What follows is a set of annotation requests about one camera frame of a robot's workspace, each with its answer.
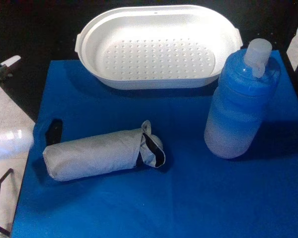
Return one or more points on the black metal frame stand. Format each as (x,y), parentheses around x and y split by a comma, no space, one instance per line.
(1,181)

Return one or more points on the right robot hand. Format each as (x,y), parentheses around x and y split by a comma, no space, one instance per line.
(7,62)

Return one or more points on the grey umbrella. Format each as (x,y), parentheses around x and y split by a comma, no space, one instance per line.
(94,153)

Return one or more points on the white oval perforated basin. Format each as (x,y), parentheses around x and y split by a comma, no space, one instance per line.
(159,59)

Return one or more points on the blue bottle with translucent cap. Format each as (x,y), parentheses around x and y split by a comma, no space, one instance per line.
(236,106)

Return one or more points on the blue table cover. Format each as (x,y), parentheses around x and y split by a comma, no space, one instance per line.
(164,203)

